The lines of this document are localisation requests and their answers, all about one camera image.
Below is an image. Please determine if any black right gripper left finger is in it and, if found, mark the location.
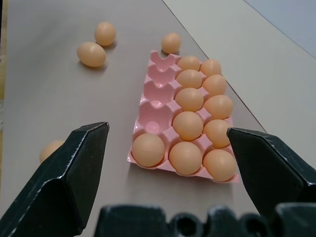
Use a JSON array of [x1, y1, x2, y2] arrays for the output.
[[0, 121, 110, 237]]

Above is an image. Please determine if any pink plastic egg tray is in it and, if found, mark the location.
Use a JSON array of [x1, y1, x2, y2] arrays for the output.
[[127, 50, 239, 184]]

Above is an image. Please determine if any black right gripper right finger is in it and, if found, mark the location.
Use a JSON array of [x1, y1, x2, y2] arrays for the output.
[[226, 127, 316, 218]]

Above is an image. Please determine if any brown egg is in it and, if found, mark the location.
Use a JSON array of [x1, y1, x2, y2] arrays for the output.
[[203, 94, 234, 120], [172, 111, 204, 141], [131, 133, 165, 167], [76, 41, 107, 68], [169, 141, 202, 175], [94, 21, 117, 46], [176, 69, 203, 90], [177, 55, 201, 72], [202, 74, 228, 96], [175, 87, 204, 112], [199, 58, 222, 77], [203, 119, 232, 149], [202, 149, 237, 182], [161, 33, 182, 54], [39, 140, 66, 164]]

